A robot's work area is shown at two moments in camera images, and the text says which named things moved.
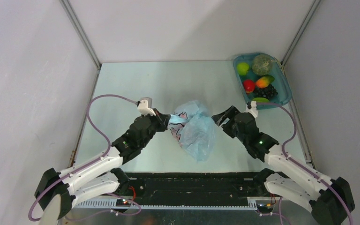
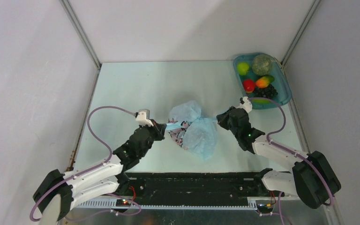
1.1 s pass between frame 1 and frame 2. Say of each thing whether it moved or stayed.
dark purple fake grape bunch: stayed
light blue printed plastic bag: stayed
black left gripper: moved
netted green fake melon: stayed
